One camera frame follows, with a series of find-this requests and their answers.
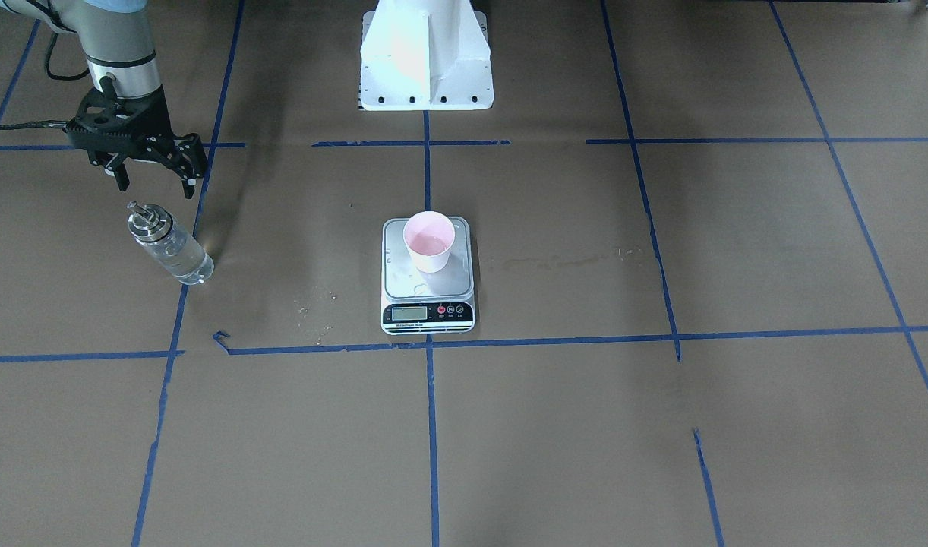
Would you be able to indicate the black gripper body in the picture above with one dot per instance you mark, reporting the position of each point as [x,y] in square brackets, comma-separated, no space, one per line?
[190,154]

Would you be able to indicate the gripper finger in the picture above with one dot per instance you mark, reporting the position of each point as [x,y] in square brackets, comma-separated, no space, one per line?
[189,176]
[121,178]

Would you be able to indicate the glass bottle with metal cap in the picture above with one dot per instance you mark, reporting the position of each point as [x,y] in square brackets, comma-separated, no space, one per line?
[169,243]

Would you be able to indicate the pink cup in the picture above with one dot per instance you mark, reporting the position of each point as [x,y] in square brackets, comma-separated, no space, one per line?
[429,237]

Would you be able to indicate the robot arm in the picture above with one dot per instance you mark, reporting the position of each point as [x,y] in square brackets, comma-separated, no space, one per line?
[116,39]

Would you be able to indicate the digital kitchen scale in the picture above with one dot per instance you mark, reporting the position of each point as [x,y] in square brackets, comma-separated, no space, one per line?
[415,302]

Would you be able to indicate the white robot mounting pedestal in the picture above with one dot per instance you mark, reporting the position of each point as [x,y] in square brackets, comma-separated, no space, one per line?
[425,56]

